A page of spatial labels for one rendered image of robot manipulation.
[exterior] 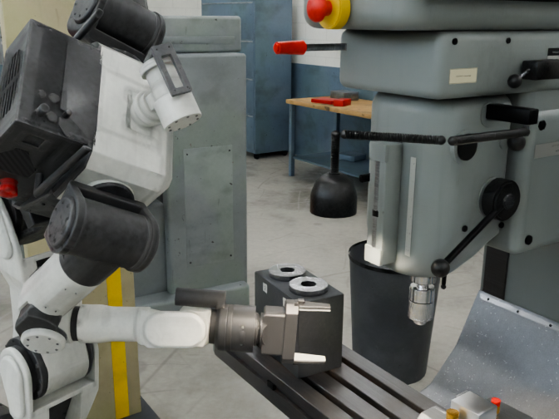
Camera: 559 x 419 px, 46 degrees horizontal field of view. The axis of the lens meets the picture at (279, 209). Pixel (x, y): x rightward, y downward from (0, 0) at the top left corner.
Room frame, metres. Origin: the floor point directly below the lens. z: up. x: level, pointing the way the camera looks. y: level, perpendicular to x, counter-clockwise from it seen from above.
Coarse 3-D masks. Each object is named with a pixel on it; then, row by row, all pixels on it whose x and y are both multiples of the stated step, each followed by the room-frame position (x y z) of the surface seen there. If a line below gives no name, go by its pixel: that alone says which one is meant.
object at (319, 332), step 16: (256, 272) 1.52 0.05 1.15; (272, 272) 1.48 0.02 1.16; (288, 272) 1.52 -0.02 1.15; (304, 272) 1.49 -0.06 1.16; (256, 288) 1.51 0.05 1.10; (272, 288) 1.44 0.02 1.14; (288, 288) 1.41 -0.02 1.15; (304, 288) 1.38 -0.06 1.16; (320, 288) 1.38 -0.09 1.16; (256, 304) 1.51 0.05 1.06; (272, 304) 1.44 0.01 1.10; (336, 304) 1.38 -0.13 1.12; (304, 320) 1.34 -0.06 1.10; (320, 320) 1.36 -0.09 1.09; (336, 320) 1.38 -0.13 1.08; (304, 336) 1.34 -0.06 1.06; (320, 336) 1.36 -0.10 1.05; (336, 336) 1.38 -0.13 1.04; (304, 352) 1.34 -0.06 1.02; (320, 352) 1.36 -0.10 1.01; (336, 352) 1.38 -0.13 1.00; (288, 368) 1.37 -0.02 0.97; (304, 368) 1.34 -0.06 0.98; (320, 368) 1.36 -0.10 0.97
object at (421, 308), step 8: (416, 296) 1.13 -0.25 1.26; (424, 296) 1.12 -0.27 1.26; (432, 296) 1.13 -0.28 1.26; (408, 304) 1.14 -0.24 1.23; (416, 304) 1.13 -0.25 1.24; (424, 304) 1.12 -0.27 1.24; (432, 304) 1.13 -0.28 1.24; (408, 312) 1.14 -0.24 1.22; (416, 312) 1.12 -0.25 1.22; (424, 312) 1.12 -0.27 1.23; (432, 312) 1.13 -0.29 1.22; (416, 320) 1.12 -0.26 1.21; (424, 320) 1.12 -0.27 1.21
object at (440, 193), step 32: (384, 96) 1.13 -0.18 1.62; (480, 96) 1.08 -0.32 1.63; (384, 128) 1.12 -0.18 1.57; (416, 128) 1.06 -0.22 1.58; (448, 128) 1.04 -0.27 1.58; (480, 128) 1.07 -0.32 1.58; (416, 160) 1.05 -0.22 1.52; (448, 160) 1.04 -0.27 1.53; (480, 160) 1.07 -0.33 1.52; (416, 192) 1.05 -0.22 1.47; (448, 192) 1.04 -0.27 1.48; (480, 192) 1.07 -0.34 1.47; (416, 224) 1.05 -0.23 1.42; (448, 224) 1.04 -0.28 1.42; (416, 256) 1.05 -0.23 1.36
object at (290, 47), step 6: (276, 42) 1.08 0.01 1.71; (282, 42) 1.08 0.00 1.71; (288, 42) 1.09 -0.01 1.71; (294, 42) 1.09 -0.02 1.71; (300, 42) 1.10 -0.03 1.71; (276, 48) 1.08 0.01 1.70; (282, 48) 1.08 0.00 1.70; (288, 48) 1.08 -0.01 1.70; (294, 48) 1.09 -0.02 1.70; (300, 48) 1.09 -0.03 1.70; (306, 48) 1.10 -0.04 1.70; (312, 48) 1.11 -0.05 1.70; (318, 48) 1.12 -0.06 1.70; (324, 48) 1.13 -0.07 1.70; (330, 48) 1.13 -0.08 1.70; (336, 48) 1.14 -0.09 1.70; (342, 48) 1.15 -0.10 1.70; (288, 54) 1.09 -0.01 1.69; (294, 54) 1.10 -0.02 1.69; (300, 54) 1.10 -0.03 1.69
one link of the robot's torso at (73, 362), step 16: (0, 208) 1.26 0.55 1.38; (0, 224) 1.25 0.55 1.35; (0, 240) 1.25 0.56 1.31; (16, 240) 1.24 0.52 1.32; (0, 256) 1.28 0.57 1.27; (16, 256) 1.24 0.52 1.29; (32, 256) 1.29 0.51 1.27; (48, 256) 1.28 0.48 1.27; (16, 272) 1.24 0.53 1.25; (32, 272) 1.25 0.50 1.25; (16, 288) 1.29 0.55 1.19; (16, 304) 1.30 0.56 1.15; (80, 304) 1.32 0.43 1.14; (16, 320) 1.30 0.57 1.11; (16, 336) 1.31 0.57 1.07; (32, 352) 1.25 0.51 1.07; (64, 352) 1.28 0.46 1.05; (80, 352) 1.31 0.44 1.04; (32, 368) 1.24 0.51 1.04; (48, 368) 1.25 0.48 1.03; (64, 368) 1.27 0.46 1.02; (80, 368) 1.30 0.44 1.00; (32, 384) 1.23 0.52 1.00; (48, 384) 1.24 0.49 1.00; (64, 384) 1.29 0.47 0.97
